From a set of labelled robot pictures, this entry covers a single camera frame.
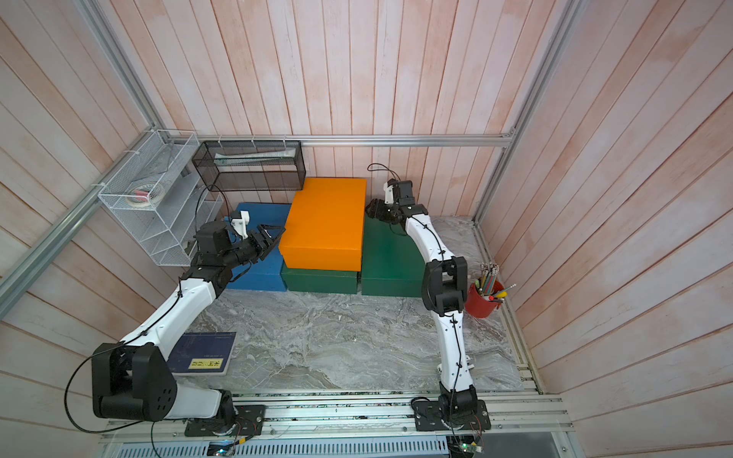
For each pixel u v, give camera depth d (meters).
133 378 0.41
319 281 0.90
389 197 0.92
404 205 0.81
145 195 0.74
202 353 0.82
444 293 0.62
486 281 0.85
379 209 0.90
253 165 1.03
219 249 0.63
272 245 0.72
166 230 0.77
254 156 0.89
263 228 0.73
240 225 0.74
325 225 0.86
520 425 0.73
